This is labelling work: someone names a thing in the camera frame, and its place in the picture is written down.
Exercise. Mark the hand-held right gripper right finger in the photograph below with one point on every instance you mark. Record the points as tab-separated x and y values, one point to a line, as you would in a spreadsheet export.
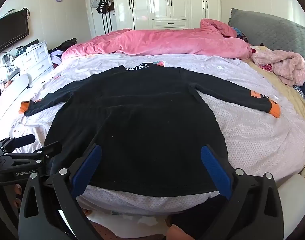
215	172

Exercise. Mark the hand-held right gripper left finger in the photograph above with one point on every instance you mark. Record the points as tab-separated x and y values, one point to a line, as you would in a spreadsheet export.
87	172

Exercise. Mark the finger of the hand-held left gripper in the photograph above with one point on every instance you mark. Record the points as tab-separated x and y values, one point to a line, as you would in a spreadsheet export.
47	151
20	141

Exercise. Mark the black sweater with orange cuffs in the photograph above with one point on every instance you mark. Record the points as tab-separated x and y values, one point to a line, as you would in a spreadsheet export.
142	120

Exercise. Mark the pile of dark clothes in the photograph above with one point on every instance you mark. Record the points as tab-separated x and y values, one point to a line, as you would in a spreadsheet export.
65	45

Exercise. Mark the person's right hand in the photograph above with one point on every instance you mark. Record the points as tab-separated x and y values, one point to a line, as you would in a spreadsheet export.
176	232

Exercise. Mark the white rounded furniture piece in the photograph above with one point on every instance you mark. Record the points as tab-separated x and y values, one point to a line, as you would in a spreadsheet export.
15	90
293	200

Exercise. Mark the lilac printed bedsheet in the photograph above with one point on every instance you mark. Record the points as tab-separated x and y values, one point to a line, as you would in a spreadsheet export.
255	130

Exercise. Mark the white dresser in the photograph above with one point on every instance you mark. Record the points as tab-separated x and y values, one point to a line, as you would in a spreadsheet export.
35	60

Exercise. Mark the black television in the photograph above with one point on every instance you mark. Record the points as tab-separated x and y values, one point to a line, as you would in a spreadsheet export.
10	32

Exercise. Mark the pink fluffy garment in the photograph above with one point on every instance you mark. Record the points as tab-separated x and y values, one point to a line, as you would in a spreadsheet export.
285	65

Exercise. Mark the white door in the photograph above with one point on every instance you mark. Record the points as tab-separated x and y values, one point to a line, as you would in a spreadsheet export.
91	22

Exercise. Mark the colourful printed cloth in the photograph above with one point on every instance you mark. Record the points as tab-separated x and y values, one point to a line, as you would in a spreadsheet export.
241	35

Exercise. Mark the pink quilt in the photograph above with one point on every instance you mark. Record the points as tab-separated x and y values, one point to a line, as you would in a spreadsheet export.
155	42

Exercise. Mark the grey quilted headboard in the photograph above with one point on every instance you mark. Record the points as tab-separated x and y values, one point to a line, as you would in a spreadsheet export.
275	35

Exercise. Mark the black striped hanging bag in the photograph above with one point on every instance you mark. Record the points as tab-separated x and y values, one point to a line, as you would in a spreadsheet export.
102	5

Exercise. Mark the white hanging bag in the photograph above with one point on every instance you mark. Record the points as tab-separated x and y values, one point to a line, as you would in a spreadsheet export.
94	2

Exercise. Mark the brown hanging bag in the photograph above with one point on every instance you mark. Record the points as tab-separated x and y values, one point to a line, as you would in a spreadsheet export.
110	3

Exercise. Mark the white wardrobe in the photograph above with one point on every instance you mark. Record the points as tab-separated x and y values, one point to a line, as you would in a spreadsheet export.
157	2

